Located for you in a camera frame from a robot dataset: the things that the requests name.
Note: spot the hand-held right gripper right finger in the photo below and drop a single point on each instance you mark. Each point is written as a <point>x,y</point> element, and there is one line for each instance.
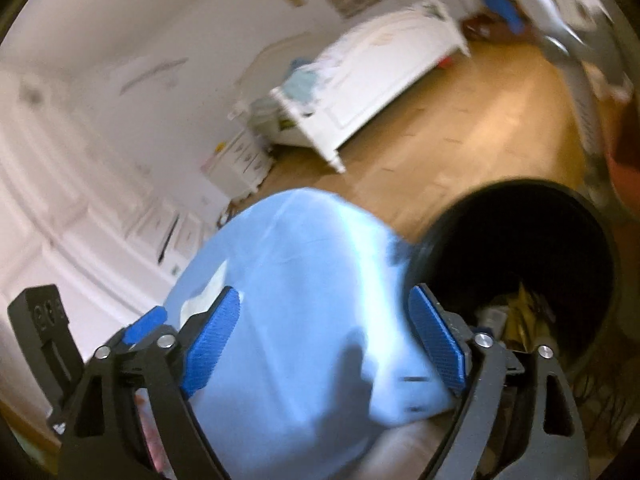
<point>440,347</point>

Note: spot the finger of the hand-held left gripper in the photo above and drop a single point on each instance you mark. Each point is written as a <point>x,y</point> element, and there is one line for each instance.
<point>145,326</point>

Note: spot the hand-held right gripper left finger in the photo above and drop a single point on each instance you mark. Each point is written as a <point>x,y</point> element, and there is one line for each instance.
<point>210,347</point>

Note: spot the gold foil wrapper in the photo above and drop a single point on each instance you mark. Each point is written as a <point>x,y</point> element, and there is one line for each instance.
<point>525,320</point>

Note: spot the black trash bin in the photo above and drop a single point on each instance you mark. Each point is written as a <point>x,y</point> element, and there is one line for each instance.
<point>525,240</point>

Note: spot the light blue tablecloth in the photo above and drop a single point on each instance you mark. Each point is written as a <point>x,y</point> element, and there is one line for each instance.
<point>310,310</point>

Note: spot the white wardrobe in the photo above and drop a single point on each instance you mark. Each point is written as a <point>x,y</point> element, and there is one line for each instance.
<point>75,210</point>

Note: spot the white nightstand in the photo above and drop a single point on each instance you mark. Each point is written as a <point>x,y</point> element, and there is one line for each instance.
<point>240,160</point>

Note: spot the red chair cushion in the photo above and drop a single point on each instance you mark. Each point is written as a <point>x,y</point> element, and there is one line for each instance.
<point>625,165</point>

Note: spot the white bed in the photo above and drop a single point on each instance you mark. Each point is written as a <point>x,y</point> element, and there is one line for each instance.
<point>380,75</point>

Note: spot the light blue blanket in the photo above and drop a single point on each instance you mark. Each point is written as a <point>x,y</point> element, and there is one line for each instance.
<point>302,82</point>

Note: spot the small red ball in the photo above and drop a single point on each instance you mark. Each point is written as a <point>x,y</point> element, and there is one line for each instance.
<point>445,62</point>

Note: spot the grey desk chair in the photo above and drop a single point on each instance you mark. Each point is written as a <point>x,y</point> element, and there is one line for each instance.
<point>575,75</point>

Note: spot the blue hanging clothing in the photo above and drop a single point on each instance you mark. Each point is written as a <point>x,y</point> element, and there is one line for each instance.
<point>502,0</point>

